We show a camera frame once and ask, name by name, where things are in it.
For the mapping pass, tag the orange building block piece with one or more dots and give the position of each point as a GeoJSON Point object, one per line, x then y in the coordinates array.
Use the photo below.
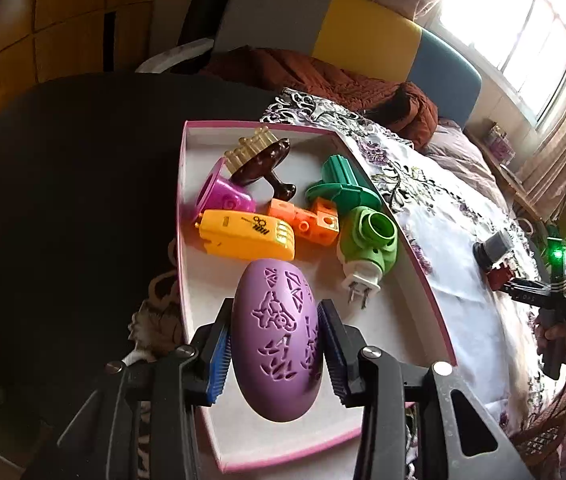
{"type": "Point", "coordinates": [319, 225]}

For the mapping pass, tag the floral embroidered tablecloth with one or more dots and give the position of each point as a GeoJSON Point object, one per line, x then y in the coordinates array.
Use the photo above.
{"type": "Point", "coordinates": [435, 304]}

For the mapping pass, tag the purple box on desk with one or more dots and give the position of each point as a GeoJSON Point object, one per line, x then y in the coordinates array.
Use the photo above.
{"type": "Point", "coordinates": [498, 144]}

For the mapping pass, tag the green night light plug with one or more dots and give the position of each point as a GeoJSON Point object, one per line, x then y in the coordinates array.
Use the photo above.
{"type": "Point", "coordinates": [367, 250]}

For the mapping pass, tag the rust quilted jacket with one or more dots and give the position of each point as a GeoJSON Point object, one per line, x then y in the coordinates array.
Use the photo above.
{"type": "Point", "coordinates": [401, 107]}

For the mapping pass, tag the pale pink duvet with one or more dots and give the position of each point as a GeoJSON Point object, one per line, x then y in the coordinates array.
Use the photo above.
{"type": "Point", "coordinates": [452, 150]}

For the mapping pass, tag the person right hand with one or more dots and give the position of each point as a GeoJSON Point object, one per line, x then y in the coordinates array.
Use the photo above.
{"type": "Point", "coordinates": [545, 335]}

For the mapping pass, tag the purple perforated egg case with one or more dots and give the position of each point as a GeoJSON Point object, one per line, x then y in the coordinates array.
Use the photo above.
{"type": "Point", "coordinates": [275, 341]}

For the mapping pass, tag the wooden side desk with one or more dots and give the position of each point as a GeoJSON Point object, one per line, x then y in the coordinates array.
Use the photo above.
{"type": "Point", "coordinates": [510, 187]}

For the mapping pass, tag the brown cream hair claw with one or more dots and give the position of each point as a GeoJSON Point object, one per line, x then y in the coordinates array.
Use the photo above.
{"type": "Point", "coordinates": [256, 157]}

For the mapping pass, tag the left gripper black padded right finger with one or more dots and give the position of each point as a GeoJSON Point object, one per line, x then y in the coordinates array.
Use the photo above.
{"type": "Point", "coordinates": [341, 344]}

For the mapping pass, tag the wooden wardrobe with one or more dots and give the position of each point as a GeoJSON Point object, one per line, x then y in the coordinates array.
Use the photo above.
{"type": "Point", "coordinates": [41, 40]}

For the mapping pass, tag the red puzzle piece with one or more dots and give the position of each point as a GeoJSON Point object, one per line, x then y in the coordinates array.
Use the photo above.
{"type": "Point", "coordinates": [498, 277]}

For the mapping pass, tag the yellow plastic comb toy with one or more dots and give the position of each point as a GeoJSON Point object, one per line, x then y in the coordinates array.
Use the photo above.
{"type": "Point", "coordinates": [245, 235]}

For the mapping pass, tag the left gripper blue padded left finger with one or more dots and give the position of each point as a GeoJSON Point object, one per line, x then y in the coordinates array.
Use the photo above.
{"type": "Point", "coordinates": [216, 353]}

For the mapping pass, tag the green plastic stamp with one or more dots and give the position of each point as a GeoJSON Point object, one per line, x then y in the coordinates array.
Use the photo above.
{"type": "Point", "coordinates": [339, 185]}

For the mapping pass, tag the grey yellow blue sofa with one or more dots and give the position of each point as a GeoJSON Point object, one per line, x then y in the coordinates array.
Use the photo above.
{"type": "Point", "coordinates": [360, 36]}

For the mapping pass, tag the clear jar black base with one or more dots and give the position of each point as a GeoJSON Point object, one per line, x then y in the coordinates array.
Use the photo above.
{"type": "Point", "coordinates": [491, 251]}

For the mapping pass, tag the magenta plastic funnel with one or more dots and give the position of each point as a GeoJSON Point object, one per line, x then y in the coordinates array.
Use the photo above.
{"type": "Point", "coordinates": [220, 193]}

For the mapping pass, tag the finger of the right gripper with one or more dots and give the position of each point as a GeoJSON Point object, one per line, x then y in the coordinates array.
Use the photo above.
{"type": "Point", "coordinates": [508, 288]}

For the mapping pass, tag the black rolled mat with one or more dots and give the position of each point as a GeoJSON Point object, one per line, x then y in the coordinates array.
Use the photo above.
{"type": "Point", "coordinates": [208, 5]}

